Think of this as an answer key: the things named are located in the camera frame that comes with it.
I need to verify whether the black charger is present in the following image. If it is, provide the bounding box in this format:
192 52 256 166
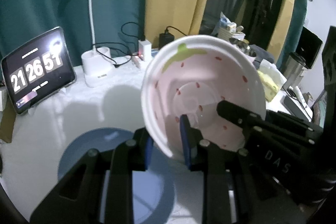
159 32 175 50

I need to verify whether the large blue plate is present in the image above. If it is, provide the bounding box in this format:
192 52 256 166
56 127 175 224

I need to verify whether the tablet showing clock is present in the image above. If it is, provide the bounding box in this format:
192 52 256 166
1 27 76 115

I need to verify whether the white charger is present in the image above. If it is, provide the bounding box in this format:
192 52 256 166
138 40 152 62

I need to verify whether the white quilted tablecloth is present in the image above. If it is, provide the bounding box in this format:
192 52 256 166
0 56 289 224

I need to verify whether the grey cloth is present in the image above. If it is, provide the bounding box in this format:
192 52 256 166
249 44 275 63

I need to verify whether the white device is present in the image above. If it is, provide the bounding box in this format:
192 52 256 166
287 85 314 119

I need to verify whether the steel thermos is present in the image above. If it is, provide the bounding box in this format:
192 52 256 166
282 52 306 90

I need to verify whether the small white box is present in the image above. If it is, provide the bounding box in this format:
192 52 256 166
0 88 7 111

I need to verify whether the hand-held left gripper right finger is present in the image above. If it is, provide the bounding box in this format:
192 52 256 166
180 114 307 224

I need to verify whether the white power strip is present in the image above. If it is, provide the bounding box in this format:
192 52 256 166
131 48 160 68

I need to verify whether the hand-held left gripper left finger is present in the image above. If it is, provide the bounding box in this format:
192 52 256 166
30 128 154 224

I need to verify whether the cardboard box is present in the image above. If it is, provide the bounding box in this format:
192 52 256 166
0 101 16 144

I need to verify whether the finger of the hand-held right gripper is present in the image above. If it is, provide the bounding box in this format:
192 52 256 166
217 101 315 146
265 110 323 135

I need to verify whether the teal curtain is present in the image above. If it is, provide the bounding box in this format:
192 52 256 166
278 0 307 67
0 0 147 67

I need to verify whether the black monitor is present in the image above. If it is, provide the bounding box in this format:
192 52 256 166
298 27 323 69

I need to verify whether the dark flat device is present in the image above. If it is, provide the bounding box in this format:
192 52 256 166
282 95 313 122

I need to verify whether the steel bowl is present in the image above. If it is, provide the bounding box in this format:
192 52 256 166
228 38 256 56

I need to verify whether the black cable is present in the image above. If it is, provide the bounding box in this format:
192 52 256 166
92 22 145 68
165 26 188 37

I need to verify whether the yellow tissue pack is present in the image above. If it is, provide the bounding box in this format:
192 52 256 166
253 59 286 102

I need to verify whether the pink strawberry bowl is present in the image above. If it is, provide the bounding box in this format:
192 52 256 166
140 35 266 161

